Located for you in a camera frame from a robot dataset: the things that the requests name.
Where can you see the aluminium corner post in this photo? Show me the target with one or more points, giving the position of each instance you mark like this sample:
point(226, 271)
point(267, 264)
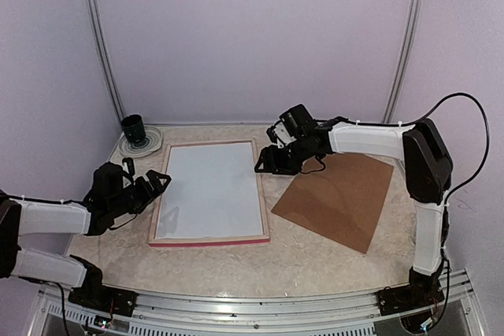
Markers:
point(104, 59)
point(413, 14)

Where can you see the dark green speckled cup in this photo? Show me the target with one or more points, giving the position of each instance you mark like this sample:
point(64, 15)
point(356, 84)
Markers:
point(133, 128)

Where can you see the brown cardboard backing board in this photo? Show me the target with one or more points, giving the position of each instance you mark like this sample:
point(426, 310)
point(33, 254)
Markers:
point(343, 202)

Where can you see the aluminium front rail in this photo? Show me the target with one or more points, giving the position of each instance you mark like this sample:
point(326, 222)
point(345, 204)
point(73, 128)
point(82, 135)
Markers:
point(356, 313)

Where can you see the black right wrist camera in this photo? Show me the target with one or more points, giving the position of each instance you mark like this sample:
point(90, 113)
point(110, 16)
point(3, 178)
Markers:
point(283, 132)

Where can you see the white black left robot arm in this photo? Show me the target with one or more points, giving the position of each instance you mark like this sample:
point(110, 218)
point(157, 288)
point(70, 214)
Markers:
point(24, 219)

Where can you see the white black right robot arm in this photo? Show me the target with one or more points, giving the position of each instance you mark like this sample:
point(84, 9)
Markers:
point(427, 173)

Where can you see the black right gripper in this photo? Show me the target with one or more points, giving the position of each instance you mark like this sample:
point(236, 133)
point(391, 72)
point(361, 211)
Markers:
point(268, 153)

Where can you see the pink wooden picture frame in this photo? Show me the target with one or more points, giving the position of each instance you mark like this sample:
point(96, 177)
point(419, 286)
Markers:
point(208, 242)

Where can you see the grey spiral ceramic plate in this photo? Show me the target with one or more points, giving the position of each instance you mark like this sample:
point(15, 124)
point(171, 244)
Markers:
point(152, 143)

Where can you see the right aluminium corner post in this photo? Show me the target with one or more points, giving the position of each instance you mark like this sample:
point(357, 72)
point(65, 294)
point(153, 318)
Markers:
point(413, 14)

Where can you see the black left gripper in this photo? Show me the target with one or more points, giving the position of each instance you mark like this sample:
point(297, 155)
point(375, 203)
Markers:
point(157, 188)

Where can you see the landscape photo print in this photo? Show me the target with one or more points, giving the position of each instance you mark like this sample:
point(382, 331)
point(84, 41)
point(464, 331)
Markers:
point(208, 190)

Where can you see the left aluminium corner post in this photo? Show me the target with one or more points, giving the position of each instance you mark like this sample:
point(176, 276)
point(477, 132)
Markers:
point(104, 59)

